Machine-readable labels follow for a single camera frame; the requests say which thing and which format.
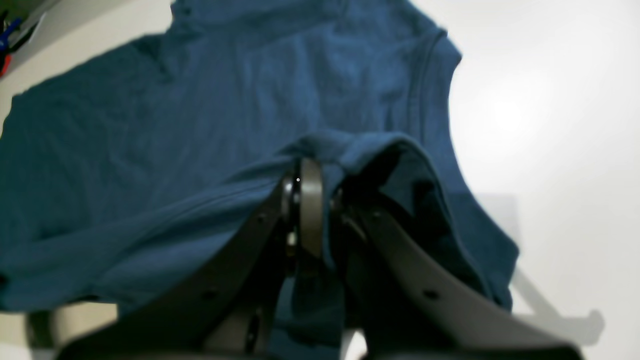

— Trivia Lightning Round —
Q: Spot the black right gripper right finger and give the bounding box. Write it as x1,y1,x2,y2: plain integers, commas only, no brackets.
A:
330,188,583,360

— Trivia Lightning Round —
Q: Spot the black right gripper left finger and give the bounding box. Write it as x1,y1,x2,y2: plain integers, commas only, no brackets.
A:
58,159,324,360

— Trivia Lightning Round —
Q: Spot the dark blue T-shirt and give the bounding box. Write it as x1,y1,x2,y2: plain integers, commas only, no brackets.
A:
0,0,520,351

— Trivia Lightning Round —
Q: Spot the blue red bar clamp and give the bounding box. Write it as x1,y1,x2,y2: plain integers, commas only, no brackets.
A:
0,10,23,78

